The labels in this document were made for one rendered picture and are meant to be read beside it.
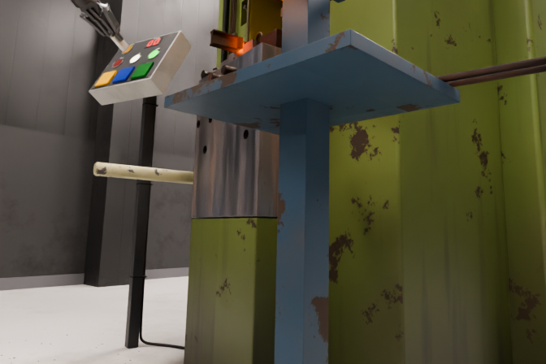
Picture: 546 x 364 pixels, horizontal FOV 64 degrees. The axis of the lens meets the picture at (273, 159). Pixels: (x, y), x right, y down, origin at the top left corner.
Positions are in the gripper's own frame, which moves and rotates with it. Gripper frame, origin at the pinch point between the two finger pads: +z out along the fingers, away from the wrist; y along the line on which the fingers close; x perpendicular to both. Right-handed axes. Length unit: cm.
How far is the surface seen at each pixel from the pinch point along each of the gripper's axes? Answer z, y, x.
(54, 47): 44, -183, 103
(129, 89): 16.4, -6.1, -6.1
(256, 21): 20.1, 37.2, 25.6
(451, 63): 26, 106, -9
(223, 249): 33, 49, -61
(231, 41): 7.0, 45.7, -5.2
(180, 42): 16.3, 7.1, 17.6
